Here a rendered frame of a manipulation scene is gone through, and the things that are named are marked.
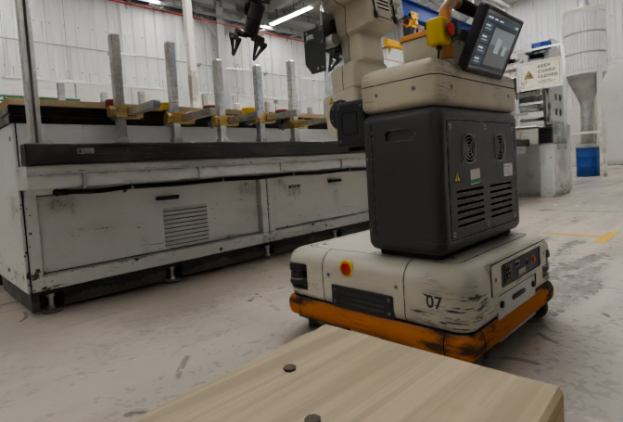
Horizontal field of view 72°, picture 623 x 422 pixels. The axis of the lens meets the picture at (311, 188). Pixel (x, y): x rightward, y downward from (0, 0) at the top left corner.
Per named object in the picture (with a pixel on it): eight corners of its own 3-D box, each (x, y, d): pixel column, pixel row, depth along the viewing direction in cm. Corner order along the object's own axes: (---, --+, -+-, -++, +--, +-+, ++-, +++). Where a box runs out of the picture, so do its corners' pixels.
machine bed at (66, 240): (511, 198, 533) (508, 126, 529) (29, 319, 177) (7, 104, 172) (458, 197, 582) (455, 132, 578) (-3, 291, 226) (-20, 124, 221)
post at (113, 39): (128, 147, 184) (119, 32, 181) (120, 147, 181) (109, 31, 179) (125, 147, 186) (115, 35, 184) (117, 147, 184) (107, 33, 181)
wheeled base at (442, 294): (557, 303, 146) (554, 230, 145) (473, 376, 102) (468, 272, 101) (391, 276, 194) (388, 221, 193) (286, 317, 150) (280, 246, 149)
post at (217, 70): (228, 154, 219) (221, 58, 217) (222, 154, 217) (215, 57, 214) (224, 155, 222) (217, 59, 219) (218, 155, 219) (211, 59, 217)
